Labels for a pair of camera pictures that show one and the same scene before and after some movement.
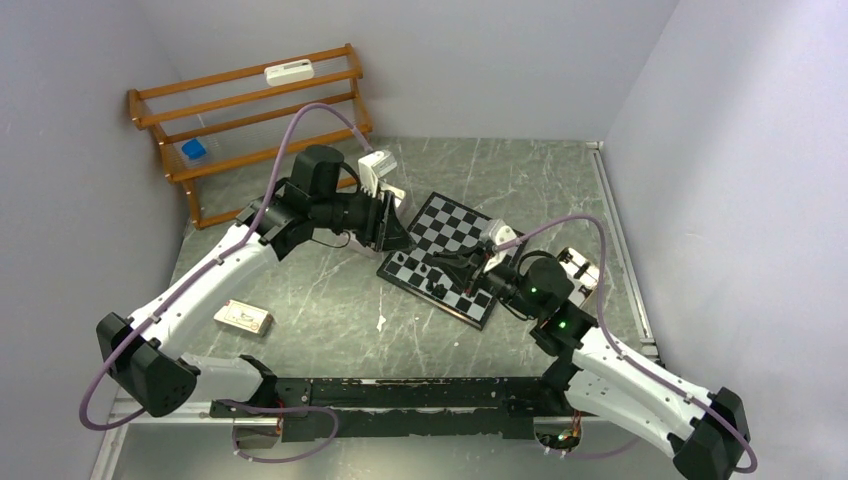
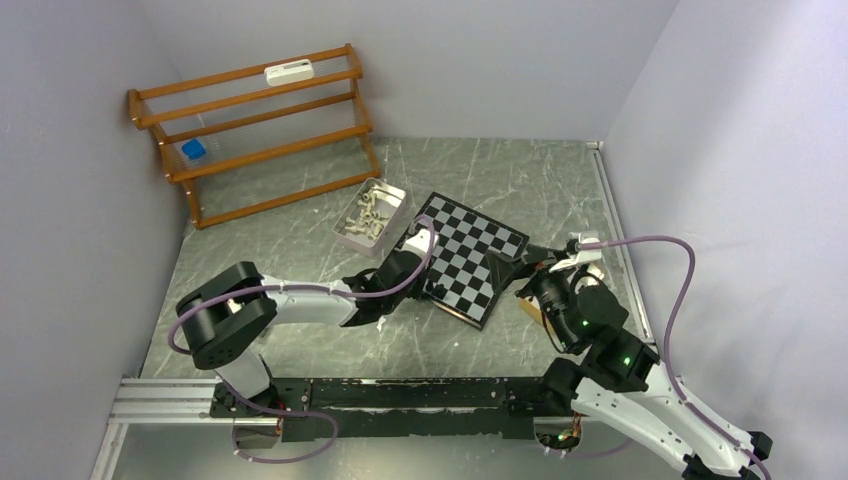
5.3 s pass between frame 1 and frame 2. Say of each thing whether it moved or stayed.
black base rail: stayed
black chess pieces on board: stayed
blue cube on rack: stayed
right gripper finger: moved
